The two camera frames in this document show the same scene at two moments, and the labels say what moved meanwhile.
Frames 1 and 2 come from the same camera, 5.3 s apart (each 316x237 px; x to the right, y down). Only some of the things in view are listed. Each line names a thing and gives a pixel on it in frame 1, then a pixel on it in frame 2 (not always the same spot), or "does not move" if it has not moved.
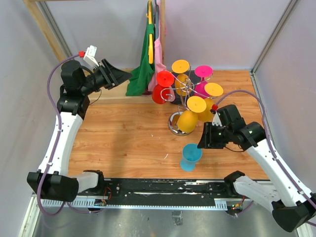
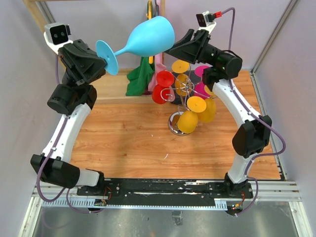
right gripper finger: [205, 142] -> [187, 37]
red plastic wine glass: [163, 92] does not move
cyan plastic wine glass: [190, 154] -> [153, 36]
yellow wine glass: [187, 120] does not move
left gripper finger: [117, 76] -> [79, 46]
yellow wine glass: [213, 90] does not move
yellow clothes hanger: [150, 53] does not move
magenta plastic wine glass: [203, 71] does not move
